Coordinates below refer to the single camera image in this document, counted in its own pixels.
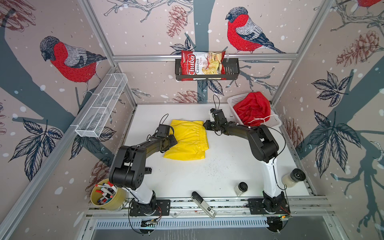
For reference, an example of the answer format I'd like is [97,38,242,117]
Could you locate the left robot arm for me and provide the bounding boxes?
[109,124,177,216]

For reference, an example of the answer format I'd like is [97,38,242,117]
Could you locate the yellow shorts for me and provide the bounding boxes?
[164,120,209,161]

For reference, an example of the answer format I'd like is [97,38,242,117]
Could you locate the white black-capped bottle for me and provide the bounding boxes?
[282,169,306,188]

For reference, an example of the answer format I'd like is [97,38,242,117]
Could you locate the red cassava chips bag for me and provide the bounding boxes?
[181,51,226,76]

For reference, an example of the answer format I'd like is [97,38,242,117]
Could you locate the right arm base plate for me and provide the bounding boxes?
[245,198,291,215]

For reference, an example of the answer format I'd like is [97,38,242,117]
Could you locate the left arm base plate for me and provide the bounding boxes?
[129,200,171,217]

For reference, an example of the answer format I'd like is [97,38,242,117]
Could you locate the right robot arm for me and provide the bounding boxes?
[204,108,288,214]

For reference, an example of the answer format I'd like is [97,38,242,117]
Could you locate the small black box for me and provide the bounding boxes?
[145,167,152,175]

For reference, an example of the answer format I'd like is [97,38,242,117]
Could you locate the yellow cup of markers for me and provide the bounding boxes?
[90,179,127,211]

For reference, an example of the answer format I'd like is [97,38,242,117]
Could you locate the black wire wall basket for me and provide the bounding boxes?
[175,59,240,81]

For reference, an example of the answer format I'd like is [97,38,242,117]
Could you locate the red shorts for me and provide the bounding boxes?
[234,92,271,127]

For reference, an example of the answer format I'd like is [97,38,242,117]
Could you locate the black silver stapler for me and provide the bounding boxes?
[191,191,216,219]

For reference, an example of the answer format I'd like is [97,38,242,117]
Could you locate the white perforated plastic basket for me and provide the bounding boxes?
[227,93,282,128]

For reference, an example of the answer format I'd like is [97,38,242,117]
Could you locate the white mesh wall shelf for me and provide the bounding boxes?
[75,73,128,138]

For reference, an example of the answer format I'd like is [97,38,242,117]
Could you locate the small black-lidded jar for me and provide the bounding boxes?
[234,182,248,197]

